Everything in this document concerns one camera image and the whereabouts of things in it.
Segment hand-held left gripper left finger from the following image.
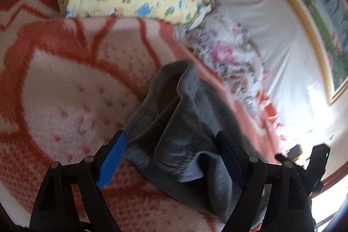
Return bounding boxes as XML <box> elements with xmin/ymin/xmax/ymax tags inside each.
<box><xmin>29</xmin><ymin>130</ymin><xmax>128</xmax><ymax>232</ymax></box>

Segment white padded headboard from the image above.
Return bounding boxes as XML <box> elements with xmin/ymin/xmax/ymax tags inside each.
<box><xmin>190</xmin><ymin>0</ymin><xmax>339</xmax><ymax>159</ymax></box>

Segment orange and white blanket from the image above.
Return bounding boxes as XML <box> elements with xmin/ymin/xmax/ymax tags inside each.
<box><xmin>0</xmin><ymin>0</ymin><xmax>289</xmax><ymax>232</ymax></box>

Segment grey pants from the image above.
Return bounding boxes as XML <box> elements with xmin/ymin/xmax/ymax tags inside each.
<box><xmin>124</xmin><ymin>60</ymin><xmax>268</xmax><ymax>225</ymax></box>

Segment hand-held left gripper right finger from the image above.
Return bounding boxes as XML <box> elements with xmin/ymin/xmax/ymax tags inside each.
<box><xmin>215</xmin><ymin>130</ymin><xmax>316</xmax><ymax>232</ymax></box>

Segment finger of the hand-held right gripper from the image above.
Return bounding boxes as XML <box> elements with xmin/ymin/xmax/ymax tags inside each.
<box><xmin>274</xmin><ymin>153</ymin><xmax>309</xmax><ymax>177</ymax></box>

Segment floral print pillow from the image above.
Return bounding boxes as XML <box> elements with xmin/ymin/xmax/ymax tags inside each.
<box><xmin>174</xmin><ymin>4</ymin><xmax>272</xmax><ymax>116</ymax></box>

